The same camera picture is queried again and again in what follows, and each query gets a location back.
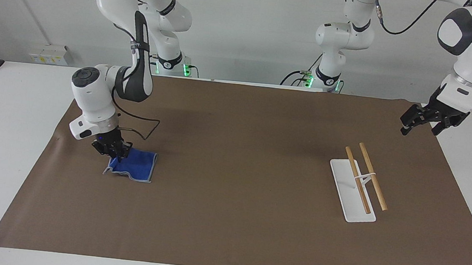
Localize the black cable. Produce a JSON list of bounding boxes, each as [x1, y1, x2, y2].
[[280, 50, 323, 89], [372, 0, 443, 39], [108, 87, 163, 144]]

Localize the white wall socket box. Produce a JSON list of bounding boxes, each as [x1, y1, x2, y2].
[[27, 42, 72, 67]]

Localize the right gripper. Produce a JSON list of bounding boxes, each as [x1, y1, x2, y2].
[[90, 123, 135, 162]]

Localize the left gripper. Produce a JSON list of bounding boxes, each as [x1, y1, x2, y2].
[[399, 84, 472, 142]]

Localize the blue towel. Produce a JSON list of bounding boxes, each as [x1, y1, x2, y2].
[[102, 145, 159, 184]]

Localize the white rack with wooden bars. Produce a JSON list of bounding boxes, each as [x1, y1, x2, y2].
[[324, 139, 394, 226]]

